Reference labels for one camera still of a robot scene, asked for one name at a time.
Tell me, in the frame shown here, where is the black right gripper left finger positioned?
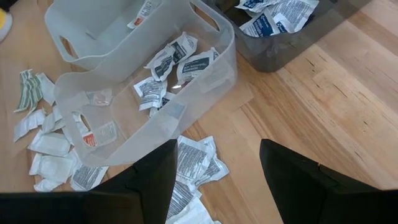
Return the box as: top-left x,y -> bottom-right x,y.
91,139 -> 179,224

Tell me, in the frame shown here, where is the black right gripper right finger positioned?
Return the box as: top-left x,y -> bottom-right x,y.
259,139 -> 340,224

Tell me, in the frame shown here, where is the red and white packet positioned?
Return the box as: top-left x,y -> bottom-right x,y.
85,88 -> 114,107
81,120 -> 119,147
127,0 -> 163,29

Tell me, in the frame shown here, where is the long green printed packet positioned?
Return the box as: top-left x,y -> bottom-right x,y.
14,68 -> 44,114

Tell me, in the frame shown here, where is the clear plastic bin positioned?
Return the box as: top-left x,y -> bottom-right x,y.
54,0 -> 239,167

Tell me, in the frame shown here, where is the long white paper packet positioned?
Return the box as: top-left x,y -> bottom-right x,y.
14,108 -> 47,143
27,132 -> 72,157
29,152 -> 76,184
35,73 -> 57,106

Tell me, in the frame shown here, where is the small white crumpled packet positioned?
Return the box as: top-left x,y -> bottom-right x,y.
33,179 -> 63,193

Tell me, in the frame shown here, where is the dark brown plastic bin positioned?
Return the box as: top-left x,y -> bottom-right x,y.
201,0 -> 374,73

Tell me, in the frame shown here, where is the grey plastic bin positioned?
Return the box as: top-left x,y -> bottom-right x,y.
44,0 -> 195,72

